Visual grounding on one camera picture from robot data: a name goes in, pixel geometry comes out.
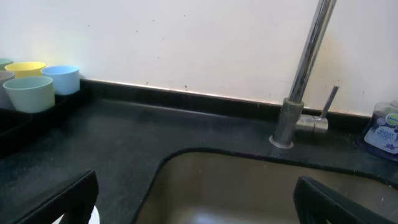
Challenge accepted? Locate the blue soap bottle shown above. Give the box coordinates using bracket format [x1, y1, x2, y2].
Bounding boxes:
[357, 100, 398, 162]

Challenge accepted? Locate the blue cup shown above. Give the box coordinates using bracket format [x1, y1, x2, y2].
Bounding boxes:
[40, 65, 81, 96]

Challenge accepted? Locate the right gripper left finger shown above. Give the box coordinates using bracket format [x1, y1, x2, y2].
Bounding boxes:
[0, 169, 100, 224]

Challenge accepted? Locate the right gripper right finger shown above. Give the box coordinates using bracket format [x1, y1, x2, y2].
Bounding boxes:
[292, 175, 398, 224]

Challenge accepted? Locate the grey cup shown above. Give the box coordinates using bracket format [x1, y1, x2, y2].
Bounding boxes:
[0, 70, 16, 110]

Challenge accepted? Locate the black tray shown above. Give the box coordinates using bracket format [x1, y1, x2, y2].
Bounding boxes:
[0, 108, 41, 160]
[0, 79, 93, 138]

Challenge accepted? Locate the steel sink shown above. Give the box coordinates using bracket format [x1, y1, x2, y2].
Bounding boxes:
[132, 148, 398, 224]

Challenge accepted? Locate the yellow cup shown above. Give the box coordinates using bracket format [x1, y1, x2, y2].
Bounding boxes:
[4, 61, 47, 78]

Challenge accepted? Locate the steel tap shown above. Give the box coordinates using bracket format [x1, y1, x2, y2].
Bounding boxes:
[269, 0, 340, 149]

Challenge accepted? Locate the green cup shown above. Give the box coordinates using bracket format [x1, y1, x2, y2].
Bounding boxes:
[2, 76, 56, 114]
[0, 58, 14, 71]

